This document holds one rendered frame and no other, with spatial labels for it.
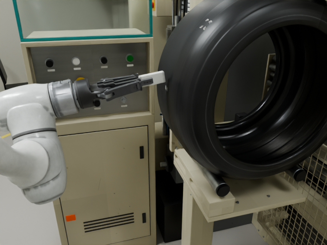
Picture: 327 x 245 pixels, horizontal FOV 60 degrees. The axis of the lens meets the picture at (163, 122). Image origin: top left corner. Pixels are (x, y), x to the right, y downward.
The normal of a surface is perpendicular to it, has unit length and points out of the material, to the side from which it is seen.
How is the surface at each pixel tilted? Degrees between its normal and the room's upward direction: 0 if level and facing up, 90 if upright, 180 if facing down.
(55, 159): 73
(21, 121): 61
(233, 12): 52
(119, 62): 90
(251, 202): 0
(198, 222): 90
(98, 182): 90
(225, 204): 90
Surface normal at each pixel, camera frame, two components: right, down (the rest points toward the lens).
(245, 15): -0.18, -0.27
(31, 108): 0.32, -0.06
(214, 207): 0.27, 0.40
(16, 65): 0.87, 0.21
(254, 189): 0.00, -0.91
